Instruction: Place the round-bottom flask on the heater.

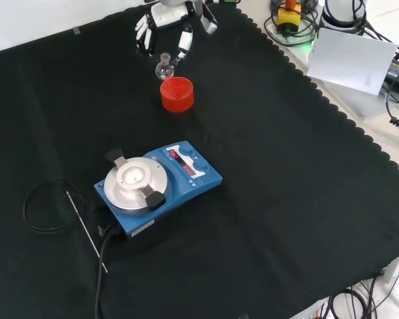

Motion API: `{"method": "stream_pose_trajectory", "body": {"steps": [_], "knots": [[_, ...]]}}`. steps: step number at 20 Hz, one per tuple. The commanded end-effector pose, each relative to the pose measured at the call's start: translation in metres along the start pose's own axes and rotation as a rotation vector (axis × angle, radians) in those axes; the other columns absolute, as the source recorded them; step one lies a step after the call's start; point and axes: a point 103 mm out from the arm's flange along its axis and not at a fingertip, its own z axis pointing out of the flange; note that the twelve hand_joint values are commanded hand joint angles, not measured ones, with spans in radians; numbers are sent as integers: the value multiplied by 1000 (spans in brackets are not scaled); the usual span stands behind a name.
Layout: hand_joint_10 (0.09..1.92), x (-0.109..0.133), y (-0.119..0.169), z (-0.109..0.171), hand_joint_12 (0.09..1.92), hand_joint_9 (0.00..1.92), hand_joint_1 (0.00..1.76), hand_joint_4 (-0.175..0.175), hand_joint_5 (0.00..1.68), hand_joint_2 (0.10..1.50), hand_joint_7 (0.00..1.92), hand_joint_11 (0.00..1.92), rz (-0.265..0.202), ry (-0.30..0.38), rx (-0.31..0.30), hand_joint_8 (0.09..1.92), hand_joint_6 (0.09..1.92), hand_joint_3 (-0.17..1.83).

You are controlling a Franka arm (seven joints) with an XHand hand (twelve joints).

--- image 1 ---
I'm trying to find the black cable loop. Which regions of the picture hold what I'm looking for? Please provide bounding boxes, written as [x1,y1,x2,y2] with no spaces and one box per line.
[263,5,321,47]

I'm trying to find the yellow stop button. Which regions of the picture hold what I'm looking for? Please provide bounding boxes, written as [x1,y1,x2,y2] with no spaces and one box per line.
[276,0,302,36]

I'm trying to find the black scalloped cloth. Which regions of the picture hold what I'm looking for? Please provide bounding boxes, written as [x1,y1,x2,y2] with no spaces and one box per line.
[0,2,399,319]

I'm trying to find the blue heater with steel plate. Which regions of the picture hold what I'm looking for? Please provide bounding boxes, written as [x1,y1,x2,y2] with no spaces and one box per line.
[93,140,224,241]

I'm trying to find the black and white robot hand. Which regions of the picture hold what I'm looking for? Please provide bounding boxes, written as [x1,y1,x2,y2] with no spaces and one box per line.
[134,0,219,64]

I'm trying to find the black heater power cable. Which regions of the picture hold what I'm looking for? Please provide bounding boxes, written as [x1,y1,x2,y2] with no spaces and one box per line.
[94,224,122,319]

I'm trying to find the white bench bracket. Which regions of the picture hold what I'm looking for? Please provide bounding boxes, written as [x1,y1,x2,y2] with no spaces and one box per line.
[383,251,399,284]

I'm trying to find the black floor cables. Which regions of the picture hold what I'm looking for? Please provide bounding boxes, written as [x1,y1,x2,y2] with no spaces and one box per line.
[315,275,399,319]

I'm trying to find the black coiled cable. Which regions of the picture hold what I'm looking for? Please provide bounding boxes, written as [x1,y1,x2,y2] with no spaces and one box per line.
[383,86,399,147]

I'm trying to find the clear glass round-bottom flask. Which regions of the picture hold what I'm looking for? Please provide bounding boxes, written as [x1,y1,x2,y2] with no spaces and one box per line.
[155,52,176,81]

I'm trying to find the metal probe with black cable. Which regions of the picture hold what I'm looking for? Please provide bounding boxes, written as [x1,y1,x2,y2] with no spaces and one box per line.
[22,179,109,274]

